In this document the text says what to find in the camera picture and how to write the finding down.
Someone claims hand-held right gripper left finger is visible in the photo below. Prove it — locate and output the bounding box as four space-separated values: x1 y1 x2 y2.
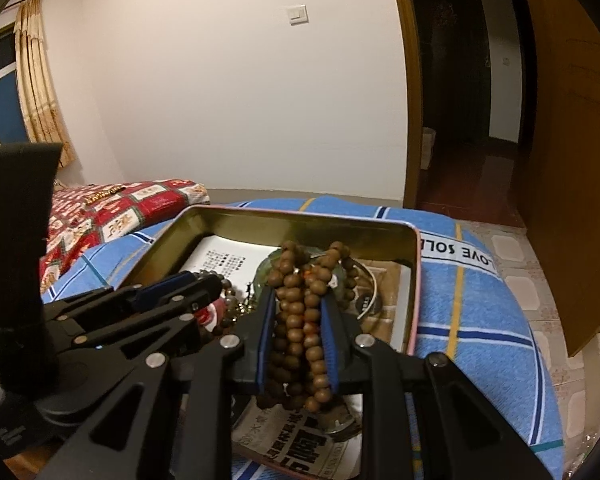
37 287 281 480

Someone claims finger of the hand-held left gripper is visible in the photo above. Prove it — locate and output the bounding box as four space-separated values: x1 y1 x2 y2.
42 271 224 326
72 309 204 357

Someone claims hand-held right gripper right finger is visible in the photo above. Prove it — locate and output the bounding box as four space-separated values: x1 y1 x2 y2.
320 295 553 480

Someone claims brown wooden bead necklace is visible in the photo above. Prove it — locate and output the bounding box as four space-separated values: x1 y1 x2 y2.
255 240 358 413

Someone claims small metal bead chain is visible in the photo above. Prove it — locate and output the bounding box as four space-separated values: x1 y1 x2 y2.
232 282 261 318

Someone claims dark bead bracelet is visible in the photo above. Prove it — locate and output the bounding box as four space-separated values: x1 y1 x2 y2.
207 277 243 338

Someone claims pink metal tin box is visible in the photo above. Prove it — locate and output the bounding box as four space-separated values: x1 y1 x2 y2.
125 205 421 480

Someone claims pink round bangle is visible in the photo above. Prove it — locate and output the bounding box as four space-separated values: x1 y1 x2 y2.
195 305 221 333

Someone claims thin silver bangle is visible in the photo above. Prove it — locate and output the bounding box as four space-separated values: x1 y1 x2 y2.
325 255 385 320

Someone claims beige cardboard box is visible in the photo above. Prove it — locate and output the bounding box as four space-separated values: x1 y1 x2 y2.
350 260 411 356

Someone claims red patterned quilt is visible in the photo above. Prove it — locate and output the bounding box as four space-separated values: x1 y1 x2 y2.
37 178 211 293

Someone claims blue plaid blanket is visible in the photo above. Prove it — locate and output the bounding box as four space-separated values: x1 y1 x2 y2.
40 195 563 480

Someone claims white hallway bin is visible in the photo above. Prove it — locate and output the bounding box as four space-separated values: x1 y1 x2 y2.
421 128 437 171

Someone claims window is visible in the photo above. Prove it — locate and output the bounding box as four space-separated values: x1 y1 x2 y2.
0 30 31 146

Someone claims clear plastic bag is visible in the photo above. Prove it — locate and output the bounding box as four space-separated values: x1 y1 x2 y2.
562 430 600 480

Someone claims dark hallway door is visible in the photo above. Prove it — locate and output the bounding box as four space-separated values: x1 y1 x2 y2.
405 0 491 201

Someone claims brown wooden door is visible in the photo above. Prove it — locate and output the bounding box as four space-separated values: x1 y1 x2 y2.
515 0 600 358

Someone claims green jade bracelet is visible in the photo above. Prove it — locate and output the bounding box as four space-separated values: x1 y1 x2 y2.
256 252 353 306

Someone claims golden bead bracelet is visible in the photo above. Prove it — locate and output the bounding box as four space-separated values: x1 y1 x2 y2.
82 185 126 206

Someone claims brown wooden door frame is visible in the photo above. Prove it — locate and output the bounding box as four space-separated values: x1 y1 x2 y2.
386 0 423 208

